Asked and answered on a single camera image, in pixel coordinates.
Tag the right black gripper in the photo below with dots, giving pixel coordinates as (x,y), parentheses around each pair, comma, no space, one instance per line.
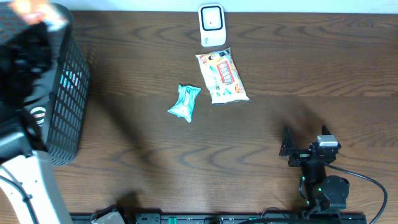
(288,148)

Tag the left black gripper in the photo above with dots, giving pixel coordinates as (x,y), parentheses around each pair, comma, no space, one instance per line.
(23,66)

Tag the small orange snack packet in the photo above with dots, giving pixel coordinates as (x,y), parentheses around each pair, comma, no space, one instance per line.
(36,11)

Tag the teal wet wipes pack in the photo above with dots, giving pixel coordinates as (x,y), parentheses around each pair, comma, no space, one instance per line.
(186,102)

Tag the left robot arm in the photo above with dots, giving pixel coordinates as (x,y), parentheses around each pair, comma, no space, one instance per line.
(27,176)

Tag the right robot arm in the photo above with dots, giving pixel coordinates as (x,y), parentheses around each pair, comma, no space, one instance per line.
(323,193)

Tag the white barcode scanner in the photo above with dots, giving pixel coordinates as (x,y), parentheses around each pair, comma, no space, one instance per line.
(212,25)

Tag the green round-label ointment box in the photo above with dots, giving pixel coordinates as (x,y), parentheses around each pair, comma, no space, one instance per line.
(39,114)

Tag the grey plastic mesh basket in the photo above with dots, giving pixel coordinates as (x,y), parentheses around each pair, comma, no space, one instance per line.
(62,91)

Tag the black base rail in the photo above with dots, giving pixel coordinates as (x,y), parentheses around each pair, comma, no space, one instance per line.
(270,217)

